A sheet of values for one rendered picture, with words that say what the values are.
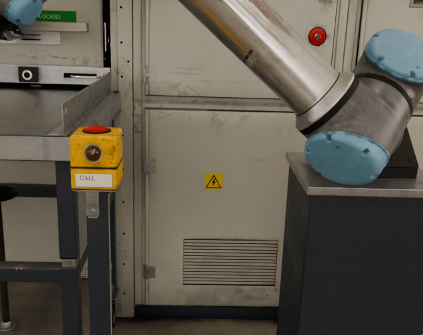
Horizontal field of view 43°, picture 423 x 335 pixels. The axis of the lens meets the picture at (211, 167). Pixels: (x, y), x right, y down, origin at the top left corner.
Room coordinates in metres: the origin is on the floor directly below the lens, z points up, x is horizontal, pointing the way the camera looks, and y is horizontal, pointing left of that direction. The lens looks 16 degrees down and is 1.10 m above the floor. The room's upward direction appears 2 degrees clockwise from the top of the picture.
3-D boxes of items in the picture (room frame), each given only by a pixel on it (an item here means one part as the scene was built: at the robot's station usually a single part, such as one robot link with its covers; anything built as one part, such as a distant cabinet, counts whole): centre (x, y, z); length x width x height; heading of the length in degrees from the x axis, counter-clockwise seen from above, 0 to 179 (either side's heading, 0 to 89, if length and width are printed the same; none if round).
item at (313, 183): (1.28, -0.37, 0.74); 0.32 x 0.32 x 0.02; 1
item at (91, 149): (0.87, 0.20, 0.87); 0.03 x 0.01 x 0.03; 92
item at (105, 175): (0.92, 0.20, 0.85); 0.08 x 0.08 x 0.10; 2
